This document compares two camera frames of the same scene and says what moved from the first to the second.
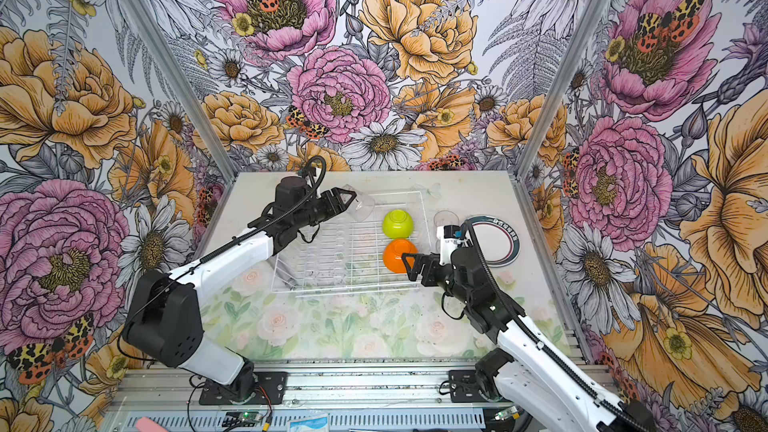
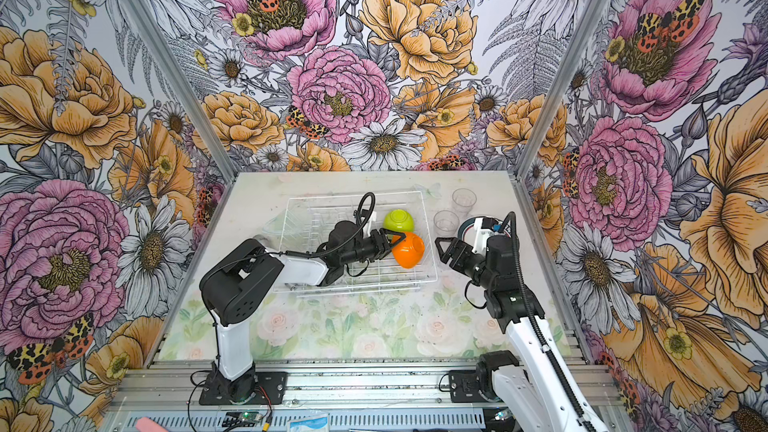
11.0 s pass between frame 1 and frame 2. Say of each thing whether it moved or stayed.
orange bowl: moved
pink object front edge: stayed
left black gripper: moved
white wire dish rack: stayed
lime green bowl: stayed
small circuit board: stayed
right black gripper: moved
